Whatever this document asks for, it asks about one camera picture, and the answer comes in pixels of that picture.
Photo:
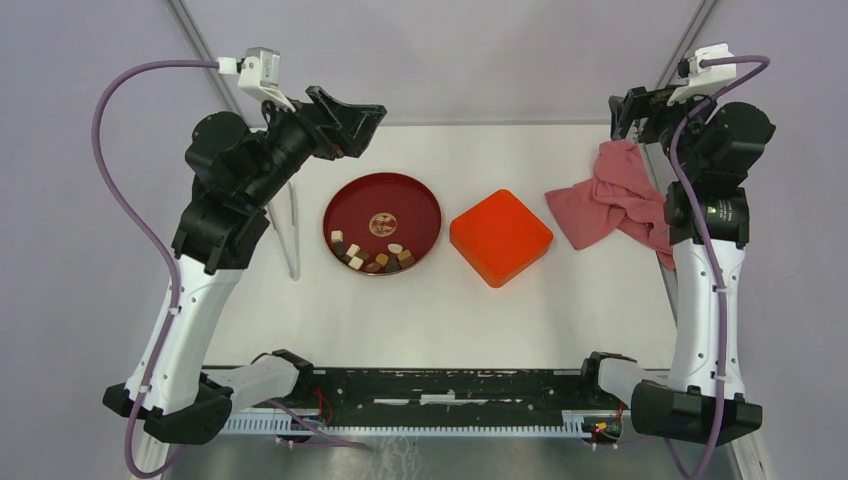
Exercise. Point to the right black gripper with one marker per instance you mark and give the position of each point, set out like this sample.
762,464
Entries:
623,107

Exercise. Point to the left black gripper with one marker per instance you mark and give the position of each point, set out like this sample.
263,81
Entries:
345,128

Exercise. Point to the metal serving tongs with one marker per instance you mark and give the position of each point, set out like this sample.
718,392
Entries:
284,215

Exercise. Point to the orange box lid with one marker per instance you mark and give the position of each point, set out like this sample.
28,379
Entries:
500,237

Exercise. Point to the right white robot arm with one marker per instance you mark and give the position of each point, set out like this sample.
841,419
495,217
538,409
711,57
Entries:
711,148

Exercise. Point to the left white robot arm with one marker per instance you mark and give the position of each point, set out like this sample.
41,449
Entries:
237,172

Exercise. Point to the round dark red plate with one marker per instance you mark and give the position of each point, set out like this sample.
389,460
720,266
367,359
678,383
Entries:
379,209

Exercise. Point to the pink cloth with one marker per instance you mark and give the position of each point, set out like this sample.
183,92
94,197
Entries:
619,195

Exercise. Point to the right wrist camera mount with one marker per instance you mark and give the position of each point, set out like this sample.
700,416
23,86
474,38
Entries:
704,80

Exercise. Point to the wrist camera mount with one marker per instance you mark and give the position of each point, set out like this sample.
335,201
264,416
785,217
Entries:
257,73
704,80

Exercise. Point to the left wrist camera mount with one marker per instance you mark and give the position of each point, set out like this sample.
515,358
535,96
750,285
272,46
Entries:
257,73

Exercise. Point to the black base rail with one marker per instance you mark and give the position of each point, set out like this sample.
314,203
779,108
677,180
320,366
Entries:
419,398

